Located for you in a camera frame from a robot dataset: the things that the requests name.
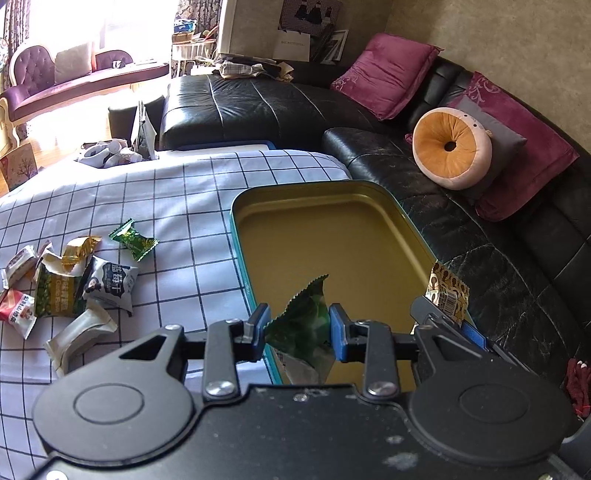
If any white paper shopping bag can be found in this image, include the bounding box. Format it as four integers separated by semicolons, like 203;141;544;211
272;30;312;62

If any checked white tablecloth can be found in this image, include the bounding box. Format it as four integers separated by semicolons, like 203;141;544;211
0;148;354;480

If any gold candy packet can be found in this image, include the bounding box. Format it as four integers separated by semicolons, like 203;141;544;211
61;234;103;273

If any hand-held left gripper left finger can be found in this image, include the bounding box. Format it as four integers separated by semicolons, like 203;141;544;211
119;302;271;400

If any wall poster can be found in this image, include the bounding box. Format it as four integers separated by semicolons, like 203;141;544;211
279;0;345;33

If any red white snack packet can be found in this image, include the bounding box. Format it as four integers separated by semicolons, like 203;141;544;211
0;288;38;340

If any purple chaise sofa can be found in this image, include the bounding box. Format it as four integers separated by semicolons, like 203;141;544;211
0;44;171;139

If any patterned curtain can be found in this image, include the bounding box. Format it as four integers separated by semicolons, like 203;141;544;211
178;0;225;28

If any cream yellow snack packet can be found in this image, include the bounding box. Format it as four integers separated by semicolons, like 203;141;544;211
44;300;118;377

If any white red-lettered snack packet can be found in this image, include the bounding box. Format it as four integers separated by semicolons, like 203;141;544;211
0;244;38;284

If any white wire rack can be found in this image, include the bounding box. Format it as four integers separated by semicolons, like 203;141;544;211
171;39;218;77

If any tree print gift bag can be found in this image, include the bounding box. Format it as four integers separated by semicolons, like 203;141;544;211
0;142;40;192

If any white box blue rim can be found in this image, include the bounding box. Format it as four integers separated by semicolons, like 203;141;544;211
178;138;278;152

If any dark green white snack packet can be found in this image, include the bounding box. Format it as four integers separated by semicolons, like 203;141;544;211
267;274;335;385

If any picture frame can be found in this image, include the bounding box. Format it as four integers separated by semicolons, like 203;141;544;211
310;29;349;63

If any embroidered magenta cushion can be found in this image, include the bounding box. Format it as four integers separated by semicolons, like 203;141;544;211
445;71;580;222

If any orange pink donut pillow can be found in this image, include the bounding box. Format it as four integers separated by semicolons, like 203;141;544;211
412;107;494;191

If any plain magenta cushion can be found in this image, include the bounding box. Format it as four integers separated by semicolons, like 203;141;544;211
330;32;444;121

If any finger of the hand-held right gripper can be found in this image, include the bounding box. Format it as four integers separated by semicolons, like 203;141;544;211
459;320;527;367
410;296;462;330

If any brown patterned snack packet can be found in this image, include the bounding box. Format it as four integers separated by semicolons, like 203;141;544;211
425;260;471;324

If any black leather sofa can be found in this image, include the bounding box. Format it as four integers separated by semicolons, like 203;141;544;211
159;58;591;416

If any green pea snack packet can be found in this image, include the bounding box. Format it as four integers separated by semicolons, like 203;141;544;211
34;265;88;319

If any beige grey cushion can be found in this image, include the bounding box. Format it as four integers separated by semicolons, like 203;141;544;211
54;42;94;83

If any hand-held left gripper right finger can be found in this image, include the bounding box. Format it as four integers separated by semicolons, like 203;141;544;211
329;302;522;398

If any green twisted candy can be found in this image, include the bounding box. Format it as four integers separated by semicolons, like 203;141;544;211
108;219;159;261

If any black stool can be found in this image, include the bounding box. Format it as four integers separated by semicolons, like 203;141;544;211
107;95;166;151

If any red cloth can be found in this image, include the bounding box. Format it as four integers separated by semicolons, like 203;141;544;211
566;357;591;418

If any teal tin tray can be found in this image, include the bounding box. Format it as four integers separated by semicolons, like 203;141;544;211
229;180;485;385

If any white black snack packet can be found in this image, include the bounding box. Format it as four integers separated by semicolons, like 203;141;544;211
82;255;140;317

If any pile of clothes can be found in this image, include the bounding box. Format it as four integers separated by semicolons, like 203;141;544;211
212;54;294;83

